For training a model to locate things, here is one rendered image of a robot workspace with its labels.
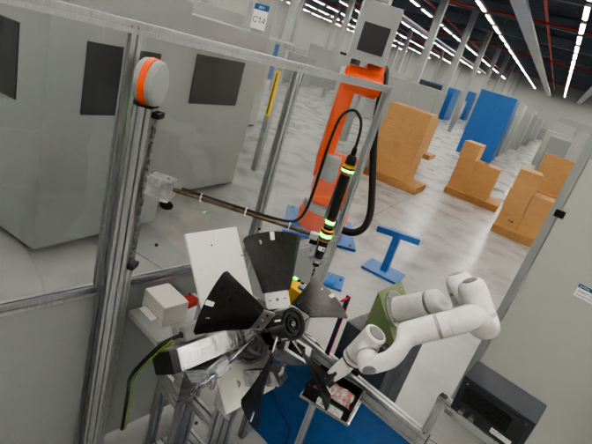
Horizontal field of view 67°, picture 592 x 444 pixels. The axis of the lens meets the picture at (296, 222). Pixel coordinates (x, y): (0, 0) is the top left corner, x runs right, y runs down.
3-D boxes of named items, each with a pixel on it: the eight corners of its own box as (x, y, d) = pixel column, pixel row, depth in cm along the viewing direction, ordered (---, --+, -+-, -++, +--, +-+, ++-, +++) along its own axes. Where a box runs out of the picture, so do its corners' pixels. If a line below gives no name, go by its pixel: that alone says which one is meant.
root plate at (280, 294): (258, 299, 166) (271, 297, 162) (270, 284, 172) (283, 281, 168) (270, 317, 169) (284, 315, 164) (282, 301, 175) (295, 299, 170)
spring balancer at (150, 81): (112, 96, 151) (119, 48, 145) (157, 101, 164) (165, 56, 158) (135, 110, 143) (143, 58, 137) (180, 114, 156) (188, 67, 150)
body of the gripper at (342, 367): (354, 344, 171) (338, 361, 177) (338, 353, 164) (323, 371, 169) (367, 361, 168) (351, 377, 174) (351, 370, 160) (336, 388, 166)
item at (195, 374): (191, 382, 158) (184, 370, 158) (209, 367, 165) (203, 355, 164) (212, 382, 150) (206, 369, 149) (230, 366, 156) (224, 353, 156)
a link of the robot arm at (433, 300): (429, 287, 221) (476, 277, 206) (441, 324, 219) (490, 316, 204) (418, 292, 212) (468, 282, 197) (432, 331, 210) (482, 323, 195)
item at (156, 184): (140, 194, 161) (144, 172, 158) (149, 189, 167) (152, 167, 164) (167, 203, 161) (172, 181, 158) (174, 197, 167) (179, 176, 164)
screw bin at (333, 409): (299, 395, 189) (305, 383, 186) (316, 375, 203) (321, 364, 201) (346, 425, 181) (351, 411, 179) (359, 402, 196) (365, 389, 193)
